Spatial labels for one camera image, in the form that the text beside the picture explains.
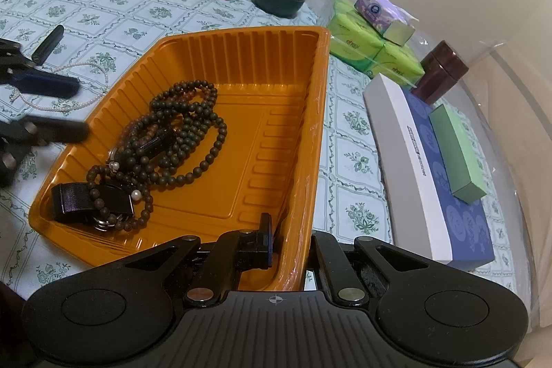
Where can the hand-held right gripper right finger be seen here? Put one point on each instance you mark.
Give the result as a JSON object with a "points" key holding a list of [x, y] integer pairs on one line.
{"points": [[328, 262]]}

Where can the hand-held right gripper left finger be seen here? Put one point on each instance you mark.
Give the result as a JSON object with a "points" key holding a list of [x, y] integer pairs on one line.
{"points": [[268, 241]]}

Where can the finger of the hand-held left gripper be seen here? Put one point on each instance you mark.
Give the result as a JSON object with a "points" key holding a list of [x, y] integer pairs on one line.
{"points": [[60, 131], [43, 81]]}

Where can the small black stick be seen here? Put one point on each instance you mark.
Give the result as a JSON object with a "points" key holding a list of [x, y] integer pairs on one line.
{"points": [[48, 42]]}

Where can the orange plastic tray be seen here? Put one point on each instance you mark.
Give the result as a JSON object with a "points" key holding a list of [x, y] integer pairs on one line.
{"points": [[258, 126]]}

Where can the white and blue box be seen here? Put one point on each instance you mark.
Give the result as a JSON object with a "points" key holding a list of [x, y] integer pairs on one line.
{"points": [[403, 161]]}

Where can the light green box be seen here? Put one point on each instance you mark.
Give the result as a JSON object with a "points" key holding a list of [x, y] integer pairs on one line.
{"points": [[459, 152]]}

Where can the green tissue pack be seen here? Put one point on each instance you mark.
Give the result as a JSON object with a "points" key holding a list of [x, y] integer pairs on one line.
{"points": [[345, 3], [401, 66], [370, 64], [351, 38]]}

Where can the dark brown jar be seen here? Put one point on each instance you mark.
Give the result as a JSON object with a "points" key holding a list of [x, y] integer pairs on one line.
{"points": [[442, 70]]}

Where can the purple tissue pack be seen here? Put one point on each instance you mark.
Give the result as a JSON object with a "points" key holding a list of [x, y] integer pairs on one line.
{"points": [[377, 12]]}

